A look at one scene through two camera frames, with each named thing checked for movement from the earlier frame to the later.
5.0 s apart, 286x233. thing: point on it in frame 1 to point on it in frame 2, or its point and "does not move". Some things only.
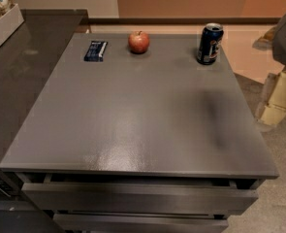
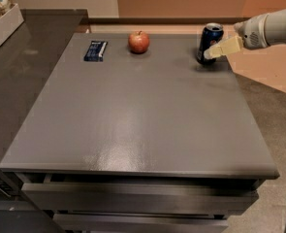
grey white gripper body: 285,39 to 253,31
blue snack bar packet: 95,51 does not move
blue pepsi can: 208,47 does not move
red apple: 139,43 does not move
